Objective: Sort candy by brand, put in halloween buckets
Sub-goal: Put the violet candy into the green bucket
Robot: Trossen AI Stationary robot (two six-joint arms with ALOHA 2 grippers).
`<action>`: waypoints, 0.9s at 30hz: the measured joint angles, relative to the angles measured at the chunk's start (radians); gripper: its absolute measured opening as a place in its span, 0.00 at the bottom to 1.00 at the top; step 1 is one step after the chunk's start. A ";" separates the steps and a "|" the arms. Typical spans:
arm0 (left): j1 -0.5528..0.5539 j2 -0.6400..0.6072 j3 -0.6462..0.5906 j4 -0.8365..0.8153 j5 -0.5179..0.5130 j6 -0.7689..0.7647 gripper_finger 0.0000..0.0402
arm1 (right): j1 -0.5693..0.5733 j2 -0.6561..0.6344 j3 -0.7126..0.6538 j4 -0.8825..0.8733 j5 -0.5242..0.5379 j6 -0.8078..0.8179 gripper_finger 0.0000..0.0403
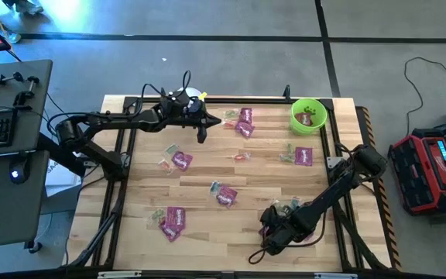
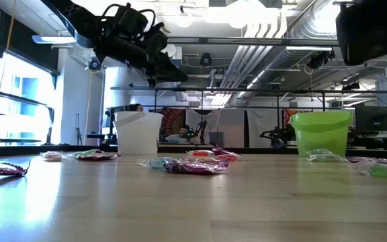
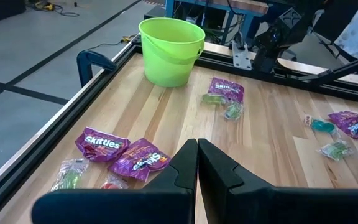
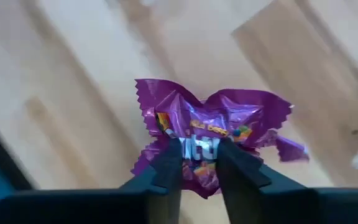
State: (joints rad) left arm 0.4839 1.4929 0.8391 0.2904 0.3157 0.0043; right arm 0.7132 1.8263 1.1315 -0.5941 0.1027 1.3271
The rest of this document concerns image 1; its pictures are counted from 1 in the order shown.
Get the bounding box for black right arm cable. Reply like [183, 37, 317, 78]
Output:
[248, 222, 327, 265]

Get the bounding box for grey metal bracket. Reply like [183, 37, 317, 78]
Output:
[314, 272, 359, 279]
[97, 270, 142, 279]

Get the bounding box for white box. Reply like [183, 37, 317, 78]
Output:
[46, 158, 83, 197]

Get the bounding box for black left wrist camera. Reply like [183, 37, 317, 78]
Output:
[186, 97, 204, 114]

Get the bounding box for grey desk with mouse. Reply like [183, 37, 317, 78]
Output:
[0, 150, 50, 250]

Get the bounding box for white plastic bucket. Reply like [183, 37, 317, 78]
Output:
[174, 87, 205, 104]

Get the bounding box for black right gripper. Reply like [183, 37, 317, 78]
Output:
[259, 204, 314, 257]

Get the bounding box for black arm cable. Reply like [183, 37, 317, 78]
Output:
[140, 69, 193, 115]
[248, 222, 327, 265]

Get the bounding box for black computer mouse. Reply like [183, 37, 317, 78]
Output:
[9, 160, 29, 185]

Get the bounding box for green plastic bucket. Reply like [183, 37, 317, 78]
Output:
[289, 97, 328, 136]

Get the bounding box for black metal table frame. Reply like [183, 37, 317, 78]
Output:
[62, 95, 393, 272]

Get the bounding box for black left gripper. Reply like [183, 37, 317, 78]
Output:
[160, 95, 223, 144]

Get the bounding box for grey desk with keyboard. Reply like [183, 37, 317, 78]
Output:
[0, 59, 53, 158]

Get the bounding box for person's foot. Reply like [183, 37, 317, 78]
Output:
[13, 0, 45, 16]

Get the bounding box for black floor cable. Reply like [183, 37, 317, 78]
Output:
[403, 57, 446, 126]

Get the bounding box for yellow black hazard strip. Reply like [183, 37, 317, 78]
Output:
[360, 106, 402, 272]

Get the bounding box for red and black tool case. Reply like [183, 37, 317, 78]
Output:
[387, 129, 446, 216]

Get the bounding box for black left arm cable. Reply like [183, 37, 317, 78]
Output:
[140, 69, 193, 115]

